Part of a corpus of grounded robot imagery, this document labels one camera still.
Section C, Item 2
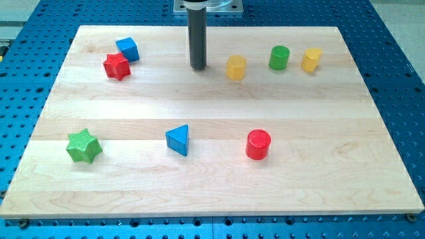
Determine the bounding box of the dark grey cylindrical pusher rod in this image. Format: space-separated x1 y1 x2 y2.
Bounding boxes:
187 8 207 70

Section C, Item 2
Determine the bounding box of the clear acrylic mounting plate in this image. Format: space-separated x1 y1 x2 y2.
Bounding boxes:
173 0 243 14

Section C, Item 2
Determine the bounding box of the yellow hexagon block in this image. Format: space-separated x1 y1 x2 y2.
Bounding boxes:
226 55 246 80

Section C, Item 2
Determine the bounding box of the blue cube block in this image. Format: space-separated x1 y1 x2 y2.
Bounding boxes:
116 37 139 62

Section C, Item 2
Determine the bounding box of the green cylinder block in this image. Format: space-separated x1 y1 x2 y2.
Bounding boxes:
269 45 290 70

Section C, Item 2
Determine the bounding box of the red star block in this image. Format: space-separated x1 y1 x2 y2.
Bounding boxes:
103 52 131 81

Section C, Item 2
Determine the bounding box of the blue triangle block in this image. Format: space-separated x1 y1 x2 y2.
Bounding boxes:
165 125 189 156

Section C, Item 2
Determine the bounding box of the light wooden board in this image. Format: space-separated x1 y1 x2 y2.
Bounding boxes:
1 26 424 218

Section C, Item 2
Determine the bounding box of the red cylinder block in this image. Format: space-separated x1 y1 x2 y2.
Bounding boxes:
245 129 272 160

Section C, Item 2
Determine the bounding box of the green star block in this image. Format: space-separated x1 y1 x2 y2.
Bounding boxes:
66 128 103 164

